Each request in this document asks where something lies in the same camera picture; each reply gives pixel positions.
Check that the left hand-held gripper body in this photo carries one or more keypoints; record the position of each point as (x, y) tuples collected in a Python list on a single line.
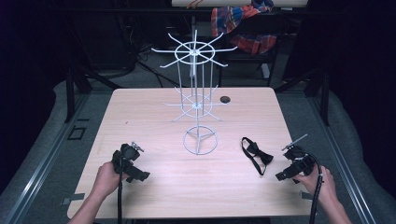
[(127, 154)]

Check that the person's right hand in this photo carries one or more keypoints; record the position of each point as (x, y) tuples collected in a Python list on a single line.
[(308, 184)]

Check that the person's left hand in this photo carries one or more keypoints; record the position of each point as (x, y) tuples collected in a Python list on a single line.
[(107, 181)]

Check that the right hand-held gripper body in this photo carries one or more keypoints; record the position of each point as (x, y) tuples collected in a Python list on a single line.
[(298, 157)]

